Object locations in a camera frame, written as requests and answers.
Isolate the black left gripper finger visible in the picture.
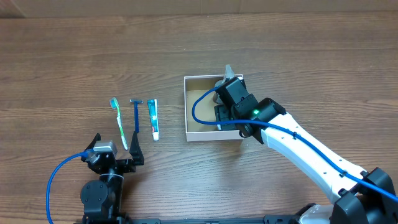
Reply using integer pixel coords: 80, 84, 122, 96
85, 133, 101, 152
129, 131, 144, 166

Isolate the clear soap pump bottle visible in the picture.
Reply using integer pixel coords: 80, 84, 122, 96
213, 65, 235, 105

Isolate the green white toothbrush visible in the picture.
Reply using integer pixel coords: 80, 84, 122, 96
109, 97, 128, 151

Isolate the blue disposable razor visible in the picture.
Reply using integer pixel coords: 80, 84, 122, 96
130, 99, 143, 133

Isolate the teal toothpaste tube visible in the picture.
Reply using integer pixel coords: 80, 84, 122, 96
147, 99, 159, 141

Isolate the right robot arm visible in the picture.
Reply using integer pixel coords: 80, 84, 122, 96
215, 78, 397, 224

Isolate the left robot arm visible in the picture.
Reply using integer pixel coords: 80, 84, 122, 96
80, 132, 144, 224

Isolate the white cardboard box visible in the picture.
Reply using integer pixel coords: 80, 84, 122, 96
184, 75, 242, 142

